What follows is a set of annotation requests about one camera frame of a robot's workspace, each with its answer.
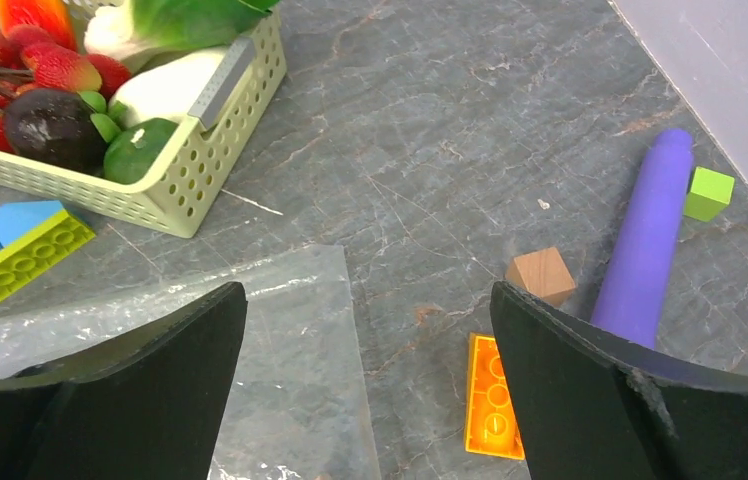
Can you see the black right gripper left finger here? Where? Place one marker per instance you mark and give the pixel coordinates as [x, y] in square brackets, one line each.
[146, 404]

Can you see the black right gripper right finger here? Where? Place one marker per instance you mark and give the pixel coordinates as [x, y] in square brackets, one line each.
[592, 405]

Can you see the clear zip bag orange zipper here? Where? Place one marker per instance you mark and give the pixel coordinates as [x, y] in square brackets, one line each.
[297, 408]

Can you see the white eggplant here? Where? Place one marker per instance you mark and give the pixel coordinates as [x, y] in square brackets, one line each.
[168, 90]

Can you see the green white bok choy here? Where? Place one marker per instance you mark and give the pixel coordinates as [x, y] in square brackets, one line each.
[136, 31]

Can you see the red strawberry bunch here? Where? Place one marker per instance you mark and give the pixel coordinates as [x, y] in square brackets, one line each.
[31, 59]

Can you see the orange building brick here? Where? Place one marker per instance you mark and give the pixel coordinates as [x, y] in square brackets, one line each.
[490, 423]

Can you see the purple cylinder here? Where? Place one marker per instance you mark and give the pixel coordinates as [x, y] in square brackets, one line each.
[631, 297]

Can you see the wooden cube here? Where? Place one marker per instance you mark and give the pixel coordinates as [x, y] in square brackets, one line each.
[544, 274]

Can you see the multicolour brick block stack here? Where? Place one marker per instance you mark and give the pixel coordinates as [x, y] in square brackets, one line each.
[35, 236]

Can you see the pale green perforated basket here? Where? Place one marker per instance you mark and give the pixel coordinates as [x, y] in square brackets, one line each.
[179, 189]

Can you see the green cube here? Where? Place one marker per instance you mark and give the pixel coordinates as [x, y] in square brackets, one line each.
[709, 193]

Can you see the dark green round fruit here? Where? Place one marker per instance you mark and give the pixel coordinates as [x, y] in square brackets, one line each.
[131, 154]

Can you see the dark purple plum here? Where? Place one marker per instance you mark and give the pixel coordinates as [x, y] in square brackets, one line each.
[58, 128]

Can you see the red orange pepper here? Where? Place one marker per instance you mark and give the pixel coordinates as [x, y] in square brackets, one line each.
[52, 16]

